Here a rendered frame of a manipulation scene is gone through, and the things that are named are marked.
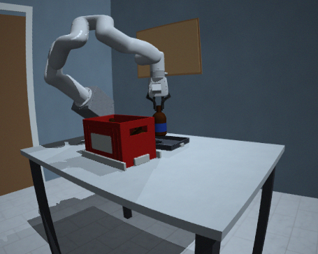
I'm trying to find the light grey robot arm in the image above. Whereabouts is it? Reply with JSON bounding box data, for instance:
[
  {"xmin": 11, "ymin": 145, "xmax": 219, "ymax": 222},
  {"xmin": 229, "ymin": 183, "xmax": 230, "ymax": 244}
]
[{"xmin": 44, "ymin": 15, "xmax": 168, "ymax": 107}]

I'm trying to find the red plastic crate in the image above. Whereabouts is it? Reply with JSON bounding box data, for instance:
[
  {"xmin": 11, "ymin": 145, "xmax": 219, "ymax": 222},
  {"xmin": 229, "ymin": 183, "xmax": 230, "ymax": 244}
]
[{"xmin": 83, "ymin": 114, "xmax": 156, "ymax": 168}]

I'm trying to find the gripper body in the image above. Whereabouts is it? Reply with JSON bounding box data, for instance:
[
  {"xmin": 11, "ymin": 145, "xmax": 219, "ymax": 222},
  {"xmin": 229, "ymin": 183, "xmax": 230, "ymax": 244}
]
[{"xmin": 148, "ymin": 77, "xmax": 168, "ymax": 97}]

